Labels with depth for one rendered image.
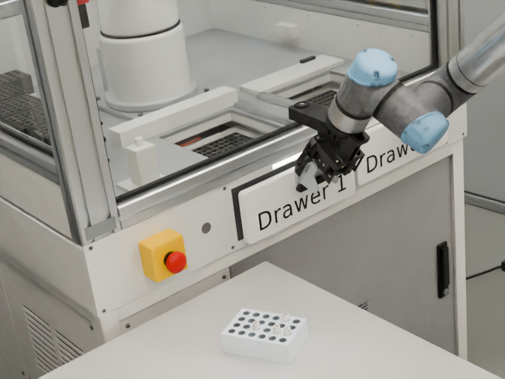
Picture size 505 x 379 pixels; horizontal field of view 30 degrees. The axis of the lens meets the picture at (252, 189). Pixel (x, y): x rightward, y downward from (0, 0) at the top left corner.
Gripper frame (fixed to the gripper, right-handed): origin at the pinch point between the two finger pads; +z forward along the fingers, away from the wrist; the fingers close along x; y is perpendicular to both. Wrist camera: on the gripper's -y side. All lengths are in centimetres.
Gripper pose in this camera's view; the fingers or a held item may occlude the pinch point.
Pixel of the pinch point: (304, 177)
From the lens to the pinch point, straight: 185.3
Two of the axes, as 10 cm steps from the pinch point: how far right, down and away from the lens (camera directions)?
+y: 5.8, 7.3, -3.5
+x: 7.7, -3.5, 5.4
